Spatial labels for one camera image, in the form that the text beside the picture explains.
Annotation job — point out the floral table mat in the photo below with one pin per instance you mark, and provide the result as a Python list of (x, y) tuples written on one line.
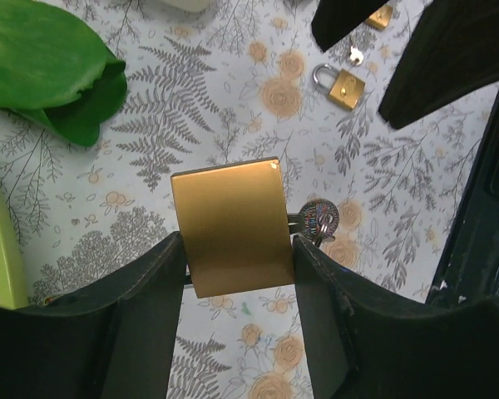
[(223, 84)]

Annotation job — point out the bok choy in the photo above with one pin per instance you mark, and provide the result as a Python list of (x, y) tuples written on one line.
[(56, 71)]

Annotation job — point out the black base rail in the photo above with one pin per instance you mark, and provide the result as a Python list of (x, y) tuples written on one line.
[(469, 267)]

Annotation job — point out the green plastic basket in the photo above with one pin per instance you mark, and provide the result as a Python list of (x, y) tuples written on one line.
[(13, 283)]

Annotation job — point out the small silver key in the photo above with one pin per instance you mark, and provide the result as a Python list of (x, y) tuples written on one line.
[(356, 57)]

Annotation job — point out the tiny brass padlock with key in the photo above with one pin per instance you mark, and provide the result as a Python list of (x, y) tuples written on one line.
[(380, 18)]

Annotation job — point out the small brass padlock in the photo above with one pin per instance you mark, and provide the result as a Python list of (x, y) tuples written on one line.
[(346, 89)]

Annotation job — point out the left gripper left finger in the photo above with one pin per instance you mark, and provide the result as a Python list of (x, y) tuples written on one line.
[(113, 338)]

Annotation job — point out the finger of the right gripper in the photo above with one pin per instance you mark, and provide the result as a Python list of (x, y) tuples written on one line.
[(454, 50), (335, 19)]

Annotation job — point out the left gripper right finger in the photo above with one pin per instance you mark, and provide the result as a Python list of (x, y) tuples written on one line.
[(364, 341)]

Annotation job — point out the brass padlock long shackle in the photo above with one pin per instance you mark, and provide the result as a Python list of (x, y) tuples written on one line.
[(236, 229)]

